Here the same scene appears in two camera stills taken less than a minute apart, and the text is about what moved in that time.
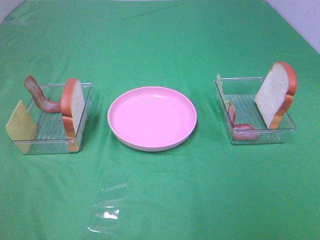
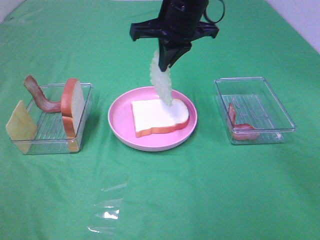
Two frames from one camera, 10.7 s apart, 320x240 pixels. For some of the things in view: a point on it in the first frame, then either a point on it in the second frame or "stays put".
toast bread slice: x=275 y=95 → x=153 y=116
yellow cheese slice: x=21 y=128 stays put
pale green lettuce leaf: x=220 y=86 → x=161 y=81
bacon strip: x=243 y=131 stays put
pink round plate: x=152 y=119 stays put
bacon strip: x=40 y=100 stays put
